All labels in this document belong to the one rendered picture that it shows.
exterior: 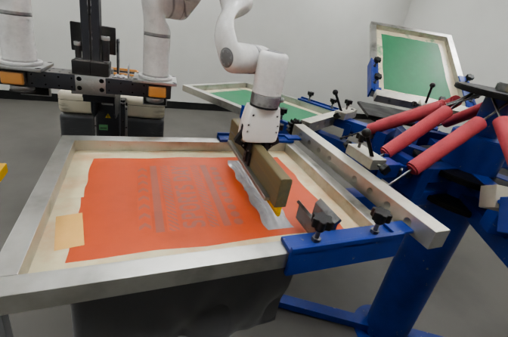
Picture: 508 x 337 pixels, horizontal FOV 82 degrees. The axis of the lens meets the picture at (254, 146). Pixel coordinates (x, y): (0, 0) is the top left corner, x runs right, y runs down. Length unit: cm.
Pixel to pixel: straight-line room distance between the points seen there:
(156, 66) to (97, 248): 72
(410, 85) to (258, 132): 150
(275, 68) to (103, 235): 51
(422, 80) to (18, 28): 207
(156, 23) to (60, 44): 348
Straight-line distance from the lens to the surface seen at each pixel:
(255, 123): 75
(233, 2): 81
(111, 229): 70
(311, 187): 95
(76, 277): 57
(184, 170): 91
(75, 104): 184
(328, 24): 537
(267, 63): 71
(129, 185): 84
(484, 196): 84
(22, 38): 126
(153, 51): 117
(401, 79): 214
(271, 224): 74
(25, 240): 66
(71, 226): 72
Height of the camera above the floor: 139
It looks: 22 degrees down
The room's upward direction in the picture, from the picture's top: 10 degrees clockwise
